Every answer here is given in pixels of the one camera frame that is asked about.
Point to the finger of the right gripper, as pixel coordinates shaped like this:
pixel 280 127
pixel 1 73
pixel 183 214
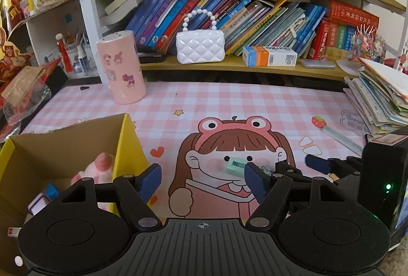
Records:
pixel 348 166
pixel 282 168

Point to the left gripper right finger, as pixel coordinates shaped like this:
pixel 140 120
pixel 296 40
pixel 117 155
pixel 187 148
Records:
pixel 271 192

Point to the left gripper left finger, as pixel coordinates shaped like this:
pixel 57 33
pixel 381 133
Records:
pixel 134 192

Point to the pink pig plush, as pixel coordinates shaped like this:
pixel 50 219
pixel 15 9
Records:
pixel 100 169

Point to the mint green toy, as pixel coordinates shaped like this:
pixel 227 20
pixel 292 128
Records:
pixel 235 167

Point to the blue bag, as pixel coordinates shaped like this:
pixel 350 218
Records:
pixel 51 192

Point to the white charger adapter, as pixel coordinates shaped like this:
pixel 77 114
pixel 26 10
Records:
pixel 38 203

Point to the small white staple box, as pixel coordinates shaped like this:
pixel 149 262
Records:
pixel 13 232

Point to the light green ruler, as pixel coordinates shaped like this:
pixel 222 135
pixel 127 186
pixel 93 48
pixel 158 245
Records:
pixel 345 141

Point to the stack of paper booklets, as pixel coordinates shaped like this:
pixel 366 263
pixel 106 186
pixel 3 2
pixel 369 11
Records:
pixel 378 92

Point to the pink checkered tablecloth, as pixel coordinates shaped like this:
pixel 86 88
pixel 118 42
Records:
pixel 193 130

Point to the yellow cardboard box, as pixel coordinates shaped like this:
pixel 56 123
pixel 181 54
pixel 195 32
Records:
pixel 30 161

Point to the orange white medicine box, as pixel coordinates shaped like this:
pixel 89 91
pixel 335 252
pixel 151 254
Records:
pixel 269 56

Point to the colourful hair clip holder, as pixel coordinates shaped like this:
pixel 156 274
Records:
pixel 366 44

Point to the white pen organiser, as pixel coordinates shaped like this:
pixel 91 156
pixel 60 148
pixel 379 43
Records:
pixel 73 55

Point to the pink sticker cylinder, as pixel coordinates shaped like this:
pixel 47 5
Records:
pixel 120 62

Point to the clear plastic bag pile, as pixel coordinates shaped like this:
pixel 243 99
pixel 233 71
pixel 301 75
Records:
pixel 27 94

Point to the white quilted pearl handbag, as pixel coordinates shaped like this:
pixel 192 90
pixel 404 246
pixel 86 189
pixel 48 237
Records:
pixel 200 46

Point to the red dictionary book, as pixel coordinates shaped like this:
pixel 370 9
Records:
pixel 350 15

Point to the red gold fortune decoration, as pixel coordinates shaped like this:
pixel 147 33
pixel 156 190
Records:
pixel 12 59

